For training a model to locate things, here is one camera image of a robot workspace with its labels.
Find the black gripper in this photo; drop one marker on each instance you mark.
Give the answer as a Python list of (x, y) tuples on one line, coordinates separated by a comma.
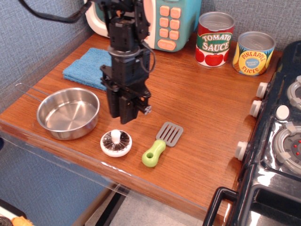
[(125, 82)]

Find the white brown toy mushroom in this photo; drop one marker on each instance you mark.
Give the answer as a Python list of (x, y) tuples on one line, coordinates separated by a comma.
[(116, 143)]

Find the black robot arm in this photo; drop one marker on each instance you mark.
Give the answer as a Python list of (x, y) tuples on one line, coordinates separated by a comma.
[(130, 66)]

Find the blue folded cloth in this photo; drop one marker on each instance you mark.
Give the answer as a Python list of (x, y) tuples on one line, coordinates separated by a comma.
[(86, 70)]

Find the stainless steel pan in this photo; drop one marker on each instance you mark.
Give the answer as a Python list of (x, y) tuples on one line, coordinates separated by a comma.
[(67, 114)]

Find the green grey toy spatula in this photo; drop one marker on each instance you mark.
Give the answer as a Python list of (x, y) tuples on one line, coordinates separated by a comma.
[(168, 135)]

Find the teal toy microwave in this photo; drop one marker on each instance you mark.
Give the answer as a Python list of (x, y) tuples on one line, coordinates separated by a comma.
[(164, 25)]

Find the clear acrylic table guard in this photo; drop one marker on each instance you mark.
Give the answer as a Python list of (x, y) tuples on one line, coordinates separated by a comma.
[(185, 177)]

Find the tomato sauce can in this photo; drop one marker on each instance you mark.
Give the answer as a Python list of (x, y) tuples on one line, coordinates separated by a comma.
[(214, 36)]

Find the white stove knob lower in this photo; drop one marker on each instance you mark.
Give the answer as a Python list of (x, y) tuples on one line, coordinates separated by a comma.
[(240, 150)]

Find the white stove knob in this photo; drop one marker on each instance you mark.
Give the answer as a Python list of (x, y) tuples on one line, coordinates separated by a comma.
[(255, 108), (240, 150), (261, 90)]

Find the white stove knob middle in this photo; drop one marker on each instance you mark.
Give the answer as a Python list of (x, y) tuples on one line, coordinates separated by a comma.
[(255, 108)]

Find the white stove knob upper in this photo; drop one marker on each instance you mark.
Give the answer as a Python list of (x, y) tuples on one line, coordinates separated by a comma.
[(261, 90)]

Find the pineapple slices can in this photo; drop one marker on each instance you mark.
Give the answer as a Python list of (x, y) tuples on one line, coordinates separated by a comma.
[(253, 53)]

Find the yellow object bottom corner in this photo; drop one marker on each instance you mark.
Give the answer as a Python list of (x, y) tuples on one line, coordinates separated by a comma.
[(16, 221)]

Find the black toy stove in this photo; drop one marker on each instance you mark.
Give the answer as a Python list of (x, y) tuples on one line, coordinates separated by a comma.
[(269, 182)]

